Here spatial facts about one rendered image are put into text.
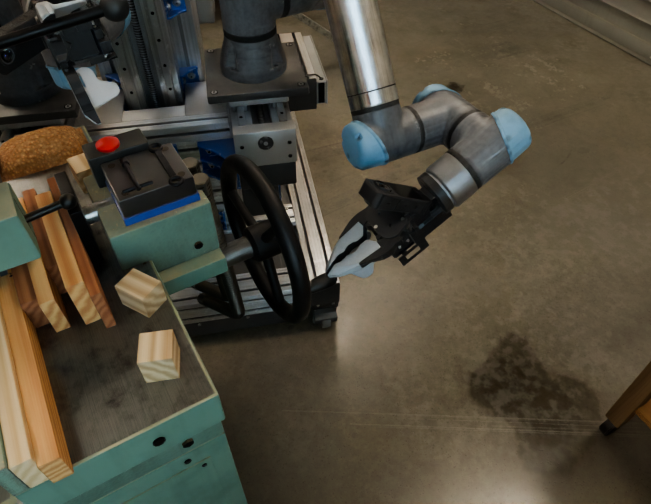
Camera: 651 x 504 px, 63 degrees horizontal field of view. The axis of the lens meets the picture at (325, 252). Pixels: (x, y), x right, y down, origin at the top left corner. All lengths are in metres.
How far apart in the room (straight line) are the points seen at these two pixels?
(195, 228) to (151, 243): 0.06
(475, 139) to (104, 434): 0.61
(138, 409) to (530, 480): 1.19
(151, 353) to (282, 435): 1.00
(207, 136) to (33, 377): 0.82
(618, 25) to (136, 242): 3.27
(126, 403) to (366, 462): 1.00
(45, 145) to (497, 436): 1.31
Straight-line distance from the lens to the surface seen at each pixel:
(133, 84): 1.40
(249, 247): 0.84
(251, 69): 1.24
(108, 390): 0.65
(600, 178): 2.54
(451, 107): 0.88
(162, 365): 0.61
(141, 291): 0.67
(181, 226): 0.73
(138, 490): 0.83
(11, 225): 0.67
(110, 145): 0.75
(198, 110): 1.35
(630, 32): 3.63
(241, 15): 1.20
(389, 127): 0.81
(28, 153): 0.96
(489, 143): 0.82
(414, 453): 1.56
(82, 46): 0.86
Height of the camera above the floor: 1.43
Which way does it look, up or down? 47 degrees down
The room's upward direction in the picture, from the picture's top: straight up
